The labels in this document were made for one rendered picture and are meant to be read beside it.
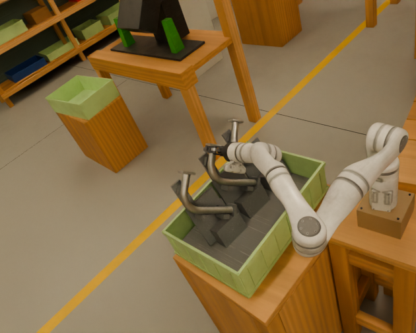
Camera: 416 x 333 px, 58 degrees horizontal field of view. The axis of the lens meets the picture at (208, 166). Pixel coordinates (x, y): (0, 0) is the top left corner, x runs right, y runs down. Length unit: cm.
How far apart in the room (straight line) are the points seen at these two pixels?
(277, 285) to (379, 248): 38
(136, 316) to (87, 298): 45
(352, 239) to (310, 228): 50
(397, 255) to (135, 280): 185
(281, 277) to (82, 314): 172
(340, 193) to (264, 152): 25
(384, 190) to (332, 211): 32
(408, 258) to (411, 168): 38
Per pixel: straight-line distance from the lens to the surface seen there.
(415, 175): 164
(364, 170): 115
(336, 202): 111
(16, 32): 682
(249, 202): 160
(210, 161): 148
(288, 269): 151
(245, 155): 126
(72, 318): 291
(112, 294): 283
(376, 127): 126
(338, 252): 157
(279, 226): 145
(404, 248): 148
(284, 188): 109
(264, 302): 146
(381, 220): 145
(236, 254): 153
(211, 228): 155
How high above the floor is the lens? 205
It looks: 38 degrees down
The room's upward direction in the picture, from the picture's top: 23 degrees counter-clockwise
